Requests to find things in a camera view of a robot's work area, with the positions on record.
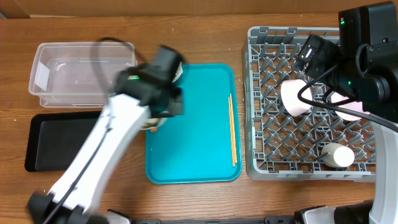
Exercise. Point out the cream plastic cup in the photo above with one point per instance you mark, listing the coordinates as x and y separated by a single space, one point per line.
337 155

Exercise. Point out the clear plastic bin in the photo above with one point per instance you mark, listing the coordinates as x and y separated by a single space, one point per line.
62 73

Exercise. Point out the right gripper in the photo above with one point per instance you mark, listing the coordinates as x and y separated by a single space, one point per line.
331 59

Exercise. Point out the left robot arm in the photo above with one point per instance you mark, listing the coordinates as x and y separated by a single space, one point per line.
140 94

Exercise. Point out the pink bowl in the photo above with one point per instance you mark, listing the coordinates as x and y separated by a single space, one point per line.
288 92

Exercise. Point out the grey dishwasher rack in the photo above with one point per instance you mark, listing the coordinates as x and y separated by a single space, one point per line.
280 146

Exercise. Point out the wooden chopstick left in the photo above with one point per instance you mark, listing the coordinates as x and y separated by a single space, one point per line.
231 130

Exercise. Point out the teal serving tray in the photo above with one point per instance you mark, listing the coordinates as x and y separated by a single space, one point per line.
196 145

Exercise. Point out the wooden chopstick right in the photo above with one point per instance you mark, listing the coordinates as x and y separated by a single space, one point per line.
235 153

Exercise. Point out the crumpled white tissue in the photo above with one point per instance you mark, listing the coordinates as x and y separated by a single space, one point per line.
178 72

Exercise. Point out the large pink plate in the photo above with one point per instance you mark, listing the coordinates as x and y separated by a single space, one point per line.
355 106

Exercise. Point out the white bowl with food scraps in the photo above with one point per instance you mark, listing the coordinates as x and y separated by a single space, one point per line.
153 123

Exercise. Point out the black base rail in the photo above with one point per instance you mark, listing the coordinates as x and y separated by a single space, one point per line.
284 219

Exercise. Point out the black plastic tray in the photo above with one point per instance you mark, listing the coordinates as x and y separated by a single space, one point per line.
55 139

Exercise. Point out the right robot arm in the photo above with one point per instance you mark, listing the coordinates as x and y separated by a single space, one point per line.
362 67

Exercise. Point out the wooden chopstick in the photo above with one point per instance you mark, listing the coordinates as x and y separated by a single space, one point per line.
231 130
235 153

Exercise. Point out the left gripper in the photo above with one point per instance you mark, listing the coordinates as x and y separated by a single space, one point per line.
178 107

